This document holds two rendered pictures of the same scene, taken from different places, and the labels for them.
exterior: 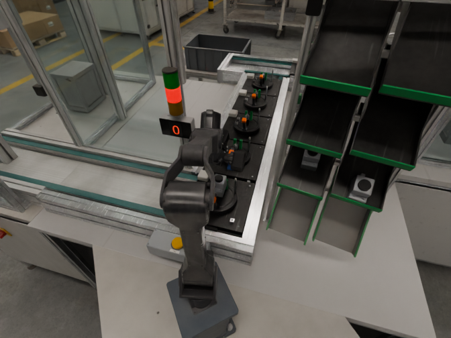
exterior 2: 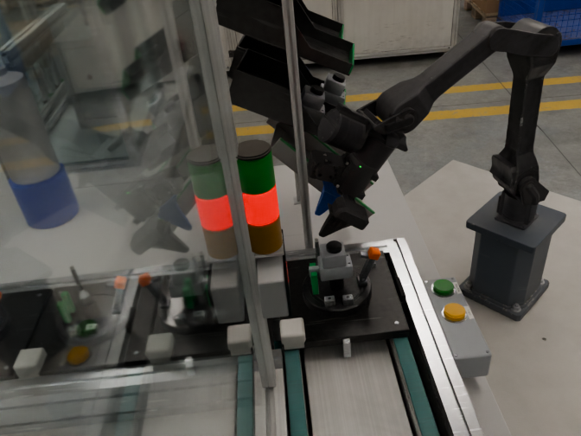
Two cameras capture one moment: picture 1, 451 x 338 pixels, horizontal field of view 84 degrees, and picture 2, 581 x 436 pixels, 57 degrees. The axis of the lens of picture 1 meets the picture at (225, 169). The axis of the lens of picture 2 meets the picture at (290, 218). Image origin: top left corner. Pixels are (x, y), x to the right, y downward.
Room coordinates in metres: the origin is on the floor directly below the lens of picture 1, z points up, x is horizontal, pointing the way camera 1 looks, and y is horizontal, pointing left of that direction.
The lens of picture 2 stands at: (0.90, 0.77, 1.73)
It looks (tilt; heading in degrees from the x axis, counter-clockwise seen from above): 35 degrees down; 254
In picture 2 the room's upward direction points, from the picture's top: 6 degrees counter-clockwise
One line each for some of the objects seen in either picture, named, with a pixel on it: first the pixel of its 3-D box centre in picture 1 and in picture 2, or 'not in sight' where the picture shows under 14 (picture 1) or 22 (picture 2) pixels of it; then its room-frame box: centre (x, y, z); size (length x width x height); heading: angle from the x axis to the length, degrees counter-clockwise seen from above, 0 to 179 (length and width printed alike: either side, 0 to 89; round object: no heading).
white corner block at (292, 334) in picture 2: (204, 176); (292, 333); (0.73, 0.09, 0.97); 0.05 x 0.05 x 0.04; 74
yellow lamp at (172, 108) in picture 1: (175, 106); (263, 230); (0.77, 0.17, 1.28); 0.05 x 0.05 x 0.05
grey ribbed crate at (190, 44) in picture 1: (219, 53); not in sight; (2.75, 0.07, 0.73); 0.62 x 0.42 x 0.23; 74
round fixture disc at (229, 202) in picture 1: (219, 197); (336, 289); (0.61, 0.02, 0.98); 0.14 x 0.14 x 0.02
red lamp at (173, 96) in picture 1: (173, 92); (258, 201); (0.77, 0.17, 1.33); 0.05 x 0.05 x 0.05
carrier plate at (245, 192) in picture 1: (219, 200); (336, 296); (0.61, 0.02, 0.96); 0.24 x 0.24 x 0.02; 74
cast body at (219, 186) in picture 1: (219, 182); (329, 259); (0.62, 0.02, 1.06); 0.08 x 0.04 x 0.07; 165
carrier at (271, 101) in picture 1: (255, 97); not in sight; (1.33, -0.18, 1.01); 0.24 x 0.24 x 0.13; 74
